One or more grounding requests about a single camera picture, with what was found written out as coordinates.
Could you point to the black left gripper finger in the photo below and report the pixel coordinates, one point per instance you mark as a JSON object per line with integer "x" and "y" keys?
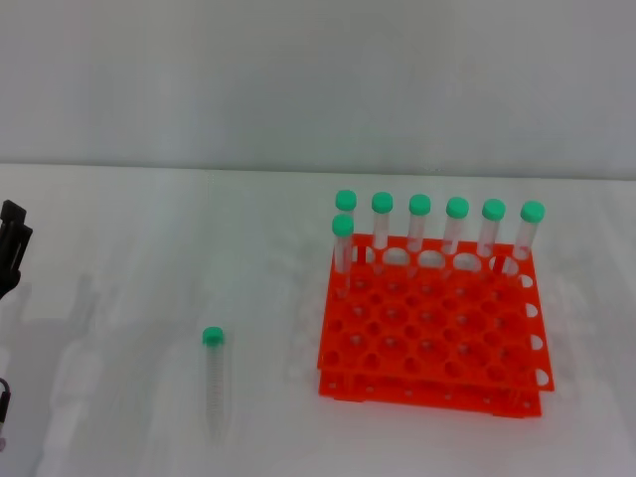
{"x": 12, "y": 248}
{"x": 14, "y": 212}

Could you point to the green capped clear test tube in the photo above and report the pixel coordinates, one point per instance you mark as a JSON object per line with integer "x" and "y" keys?
{"x": 457, "y": 207}
{"x": 532, "y": 211}
{"x": 213, "y": 337}
{"x": 494, "y": 209}
{"x": 382, "y": 202}
{"x": 343, "y": 225}
{"x": 420, "y": 204}
{"x": 346, "y": 200}

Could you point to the orange test tube rack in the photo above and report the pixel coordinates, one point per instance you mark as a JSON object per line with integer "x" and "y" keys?
{"x": 437, "y": 323}

